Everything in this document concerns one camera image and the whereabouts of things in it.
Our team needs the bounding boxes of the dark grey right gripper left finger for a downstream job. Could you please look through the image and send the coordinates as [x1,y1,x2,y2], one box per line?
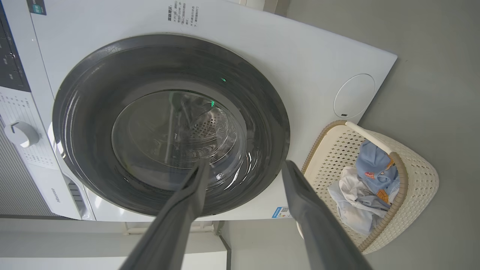
[119,159,210,270]

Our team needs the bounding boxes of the grey washing machine door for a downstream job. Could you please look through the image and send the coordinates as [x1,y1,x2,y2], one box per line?
[52,34,290,217]

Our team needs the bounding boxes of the white washing machine dial knob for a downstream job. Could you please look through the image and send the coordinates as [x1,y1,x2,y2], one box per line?
[4,121,40,148]

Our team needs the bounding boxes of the dark grey control display panel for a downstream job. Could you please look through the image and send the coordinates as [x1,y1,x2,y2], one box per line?
[0,4,31,93]

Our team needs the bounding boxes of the round white filter cover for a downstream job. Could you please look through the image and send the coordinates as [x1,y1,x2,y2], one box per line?
[333,73,376,119]

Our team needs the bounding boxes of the white light blue garment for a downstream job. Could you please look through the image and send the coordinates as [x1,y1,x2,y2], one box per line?
[327,166,392,236]

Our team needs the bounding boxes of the blue garment with orange print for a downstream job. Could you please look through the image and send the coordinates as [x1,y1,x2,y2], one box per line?
[355,139,400,205]

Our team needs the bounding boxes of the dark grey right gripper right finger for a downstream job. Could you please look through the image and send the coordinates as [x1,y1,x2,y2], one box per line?
[281,160,374,270]

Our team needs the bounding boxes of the blue energy label sticker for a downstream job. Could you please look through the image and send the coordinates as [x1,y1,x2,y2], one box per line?
[271,207,293,219]

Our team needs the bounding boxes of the white front-load washing machine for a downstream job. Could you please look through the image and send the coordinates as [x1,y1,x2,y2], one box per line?
[0,0,398,222]

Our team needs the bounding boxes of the white detergent drawer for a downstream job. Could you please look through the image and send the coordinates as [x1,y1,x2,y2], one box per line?
[28,161,96,222]

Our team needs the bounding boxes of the cream perforated laundry basket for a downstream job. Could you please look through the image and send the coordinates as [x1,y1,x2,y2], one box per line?
[296,120,440,255]

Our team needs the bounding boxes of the stainless steel perforated drum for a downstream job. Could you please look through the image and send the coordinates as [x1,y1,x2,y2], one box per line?
[112,90,246,169]

